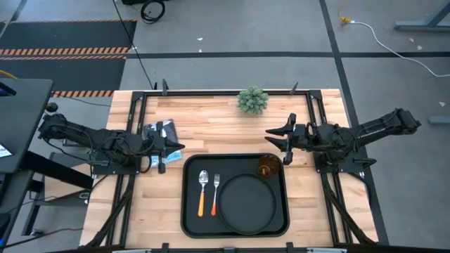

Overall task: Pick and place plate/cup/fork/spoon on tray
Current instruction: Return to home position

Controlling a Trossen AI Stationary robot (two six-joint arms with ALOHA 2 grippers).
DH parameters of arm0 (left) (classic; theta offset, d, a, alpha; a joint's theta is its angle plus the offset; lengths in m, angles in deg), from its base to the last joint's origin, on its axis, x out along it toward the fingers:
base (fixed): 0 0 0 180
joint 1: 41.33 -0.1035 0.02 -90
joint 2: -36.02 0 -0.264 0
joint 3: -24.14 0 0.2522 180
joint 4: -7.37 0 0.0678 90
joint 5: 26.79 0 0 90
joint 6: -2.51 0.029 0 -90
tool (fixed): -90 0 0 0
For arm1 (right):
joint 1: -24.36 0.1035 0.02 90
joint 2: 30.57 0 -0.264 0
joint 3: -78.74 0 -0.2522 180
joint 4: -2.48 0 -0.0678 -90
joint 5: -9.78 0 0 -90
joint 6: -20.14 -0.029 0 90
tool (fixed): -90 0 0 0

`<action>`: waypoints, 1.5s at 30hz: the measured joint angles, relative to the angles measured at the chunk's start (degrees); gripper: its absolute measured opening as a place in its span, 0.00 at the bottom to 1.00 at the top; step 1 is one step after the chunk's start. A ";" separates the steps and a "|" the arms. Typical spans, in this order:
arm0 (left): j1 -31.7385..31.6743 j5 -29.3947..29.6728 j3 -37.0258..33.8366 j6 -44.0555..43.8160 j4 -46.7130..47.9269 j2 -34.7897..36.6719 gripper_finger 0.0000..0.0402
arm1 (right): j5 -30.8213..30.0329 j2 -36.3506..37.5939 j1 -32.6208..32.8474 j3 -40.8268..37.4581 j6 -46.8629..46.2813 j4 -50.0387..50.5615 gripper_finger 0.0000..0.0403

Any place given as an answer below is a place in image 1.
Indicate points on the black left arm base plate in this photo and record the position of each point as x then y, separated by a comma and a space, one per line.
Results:
105, 169

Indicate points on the black round plate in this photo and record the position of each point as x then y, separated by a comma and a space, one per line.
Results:
246, 204

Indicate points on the book with waterfall cover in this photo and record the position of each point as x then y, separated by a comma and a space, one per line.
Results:
174, 157

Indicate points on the amber glass cup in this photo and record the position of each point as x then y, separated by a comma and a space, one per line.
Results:
269, 167

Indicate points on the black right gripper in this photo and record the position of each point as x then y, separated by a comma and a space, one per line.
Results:
302, 138

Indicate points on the black rectangular tray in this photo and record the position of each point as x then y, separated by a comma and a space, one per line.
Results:
200, 225

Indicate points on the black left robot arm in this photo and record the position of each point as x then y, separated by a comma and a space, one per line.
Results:
88, 137

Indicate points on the grey table leg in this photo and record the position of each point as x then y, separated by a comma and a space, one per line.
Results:
422, 25

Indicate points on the tablet screen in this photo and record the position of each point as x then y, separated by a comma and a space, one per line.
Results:
4, 151

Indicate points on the grey table foot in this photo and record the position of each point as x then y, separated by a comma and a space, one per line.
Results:
439, 120

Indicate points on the black round knob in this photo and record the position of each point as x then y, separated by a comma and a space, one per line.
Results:
51, 107

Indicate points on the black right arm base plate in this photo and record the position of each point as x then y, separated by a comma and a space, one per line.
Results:
351, 168

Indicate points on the frosted green artificial plant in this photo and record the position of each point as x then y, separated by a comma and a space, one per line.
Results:
252, 100

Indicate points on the black hazard-striped floor mat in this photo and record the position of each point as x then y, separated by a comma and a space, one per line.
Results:
70, 35
70, 74

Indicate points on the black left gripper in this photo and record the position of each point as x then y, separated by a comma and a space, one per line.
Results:
154, 144

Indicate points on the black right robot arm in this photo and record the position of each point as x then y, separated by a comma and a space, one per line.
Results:
379, 128

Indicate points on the black desk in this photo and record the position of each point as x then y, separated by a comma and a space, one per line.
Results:
24, 105

